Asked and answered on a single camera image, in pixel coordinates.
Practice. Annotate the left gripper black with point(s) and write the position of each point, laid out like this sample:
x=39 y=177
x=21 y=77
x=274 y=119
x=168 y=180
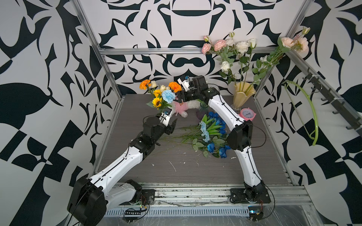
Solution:
x=169 y=129

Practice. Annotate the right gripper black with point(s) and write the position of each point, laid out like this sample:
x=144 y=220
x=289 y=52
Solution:
x=186 y=95

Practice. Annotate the light blue carnation stems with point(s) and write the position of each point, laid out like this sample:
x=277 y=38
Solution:
x=203 y=124

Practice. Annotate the picked blue tulip bunch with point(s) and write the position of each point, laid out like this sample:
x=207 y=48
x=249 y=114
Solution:
x=215 y=126

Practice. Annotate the corner blue rose stem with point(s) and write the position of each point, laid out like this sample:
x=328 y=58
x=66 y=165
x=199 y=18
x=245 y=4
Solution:
x=200 y=145

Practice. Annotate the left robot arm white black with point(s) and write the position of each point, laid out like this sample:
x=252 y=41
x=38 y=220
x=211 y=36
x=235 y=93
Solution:
x=92 y=197

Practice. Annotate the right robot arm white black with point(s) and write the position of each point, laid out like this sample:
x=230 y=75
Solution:
x=239 y=139

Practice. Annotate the dark purple glass vase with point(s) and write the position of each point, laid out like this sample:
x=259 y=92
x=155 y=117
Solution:
x=203 y=110

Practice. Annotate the white plush toy pink shirt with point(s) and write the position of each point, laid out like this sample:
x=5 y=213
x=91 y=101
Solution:
x=181 y=108

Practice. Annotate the blue orange mixed bouquet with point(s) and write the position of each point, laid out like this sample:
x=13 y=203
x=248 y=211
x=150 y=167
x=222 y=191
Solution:
x=163 y=96

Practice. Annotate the pink rose stem left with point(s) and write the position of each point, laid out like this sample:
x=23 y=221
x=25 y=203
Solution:
x=226 y=52

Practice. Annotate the pink rose stem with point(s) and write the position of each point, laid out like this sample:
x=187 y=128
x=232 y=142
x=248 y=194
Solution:
x=226 y=52
x=299 y=43

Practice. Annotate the pink alarm clock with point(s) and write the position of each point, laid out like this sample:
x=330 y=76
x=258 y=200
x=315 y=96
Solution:
x=247 y=114

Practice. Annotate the white rose stems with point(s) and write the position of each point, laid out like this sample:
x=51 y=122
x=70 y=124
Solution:
x=244 y=49

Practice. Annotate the pink rose stem right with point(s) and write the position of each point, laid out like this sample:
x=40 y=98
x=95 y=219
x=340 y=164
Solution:
x=299 y=43

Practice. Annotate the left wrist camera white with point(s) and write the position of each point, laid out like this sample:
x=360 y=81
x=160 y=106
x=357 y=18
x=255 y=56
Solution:
x=165 y=116

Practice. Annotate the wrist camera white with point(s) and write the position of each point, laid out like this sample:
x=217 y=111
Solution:
x=165 y=116
x=184 y=82

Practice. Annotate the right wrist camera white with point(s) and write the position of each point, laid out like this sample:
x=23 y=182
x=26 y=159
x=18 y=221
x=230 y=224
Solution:
x=184 y=82

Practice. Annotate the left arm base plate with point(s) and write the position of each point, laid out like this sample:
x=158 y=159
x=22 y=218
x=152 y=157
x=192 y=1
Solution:
x=146 y=196

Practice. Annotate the left controller board with wires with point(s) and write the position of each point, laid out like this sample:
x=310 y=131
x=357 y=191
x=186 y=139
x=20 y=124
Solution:
x=133 y=214

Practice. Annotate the controller board with wires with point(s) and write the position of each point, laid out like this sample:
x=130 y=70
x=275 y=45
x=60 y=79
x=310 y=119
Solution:
x=133 y=214
x=257 y=213

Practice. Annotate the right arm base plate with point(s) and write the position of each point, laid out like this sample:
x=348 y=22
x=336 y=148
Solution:
x=249 y=195

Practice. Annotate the right controller board with wires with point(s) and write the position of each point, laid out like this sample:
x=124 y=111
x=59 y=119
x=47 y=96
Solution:
x=257 y=213

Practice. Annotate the black hook rail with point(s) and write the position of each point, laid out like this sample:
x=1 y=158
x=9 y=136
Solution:
x=340 y=104

